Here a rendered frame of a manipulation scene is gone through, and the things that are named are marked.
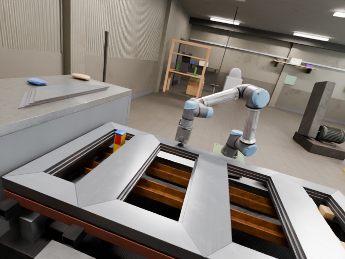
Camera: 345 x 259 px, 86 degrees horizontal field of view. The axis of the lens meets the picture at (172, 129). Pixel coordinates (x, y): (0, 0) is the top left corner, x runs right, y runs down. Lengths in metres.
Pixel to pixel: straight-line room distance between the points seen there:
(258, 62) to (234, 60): 1.17
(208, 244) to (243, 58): 10.23
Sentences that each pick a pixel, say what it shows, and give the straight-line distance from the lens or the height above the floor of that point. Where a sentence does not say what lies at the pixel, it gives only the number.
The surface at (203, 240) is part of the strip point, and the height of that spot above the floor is 0.87.
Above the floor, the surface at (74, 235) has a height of 0.77.
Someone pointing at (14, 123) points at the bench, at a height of 1.04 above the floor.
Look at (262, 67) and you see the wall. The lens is 10.76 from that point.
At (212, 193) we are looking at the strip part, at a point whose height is 0.87.
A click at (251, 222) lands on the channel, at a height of 0.68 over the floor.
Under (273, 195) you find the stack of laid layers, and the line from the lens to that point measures 1.19.
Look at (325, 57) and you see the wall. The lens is 11.46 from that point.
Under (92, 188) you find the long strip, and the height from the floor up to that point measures 0.87.
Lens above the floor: 1.41
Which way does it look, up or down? 22 degrees down
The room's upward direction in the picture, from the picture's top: 13 degrees clockwise
